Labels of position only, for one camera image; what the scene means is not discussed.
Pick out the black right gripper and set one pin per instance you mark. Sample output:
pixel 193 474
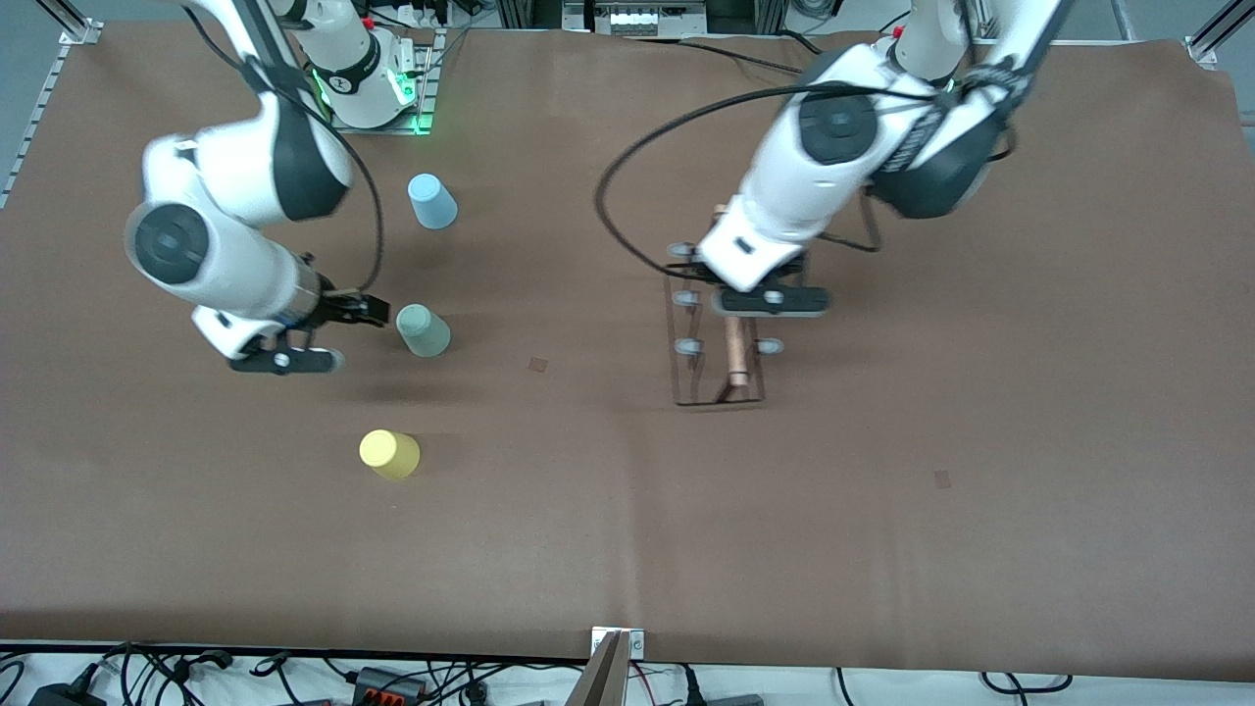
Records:
pixel 345 308

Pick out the brown table cover sheet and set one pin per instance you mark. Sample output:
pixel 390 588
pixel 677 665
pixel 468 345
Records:
pixel 686 539

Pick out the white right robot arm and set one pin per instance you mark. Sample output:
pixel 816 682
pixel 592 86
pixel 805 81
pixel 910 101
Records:
pixel 216 167

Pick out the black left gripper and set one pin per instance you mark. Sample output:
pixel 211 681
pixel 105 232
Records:
pixel 701 272

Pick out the black power adapter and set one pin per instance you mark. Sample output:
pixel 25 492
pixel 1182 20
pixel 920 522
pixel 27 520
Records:
pixel 64 696

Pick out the light blue plastic cup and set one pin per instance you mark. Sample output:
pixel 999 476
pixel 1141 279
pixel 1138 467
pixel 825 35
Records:
pixel 431 201

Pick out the white power strip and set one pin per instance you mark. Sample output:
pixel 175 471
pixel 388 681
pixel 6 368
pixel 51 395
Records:
pixel 637 20

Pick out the mint green plastic cup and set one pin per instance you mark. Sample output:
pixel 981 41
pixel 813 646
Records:
pixel 424 331

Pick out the black orange connector box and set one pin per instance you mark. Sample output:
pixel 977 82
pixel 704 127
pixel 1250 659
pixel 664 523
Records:
pixel 387 684

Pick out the black power plug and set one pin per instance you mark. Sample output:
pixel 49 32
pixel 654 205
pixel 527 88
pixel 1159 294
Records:
pixel 689 686

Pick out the right arm aluminium base plate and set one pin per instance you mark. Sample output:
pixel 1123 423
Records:
pixel 429 98

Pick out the aluminium profile post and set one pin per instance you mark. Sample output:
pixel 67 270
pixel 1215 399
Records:
pixel 603 677

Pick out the yellow plastic cup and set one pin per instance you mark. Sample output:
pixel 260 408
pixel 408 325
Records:
pixel 390 455

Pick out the aluminium frame rail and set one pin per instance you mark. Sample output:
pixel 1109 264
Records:
pixel 1211 44
pixel 39 108

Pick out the small metal bracket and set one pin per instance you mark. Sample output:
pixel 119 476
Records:
pixel 635 642

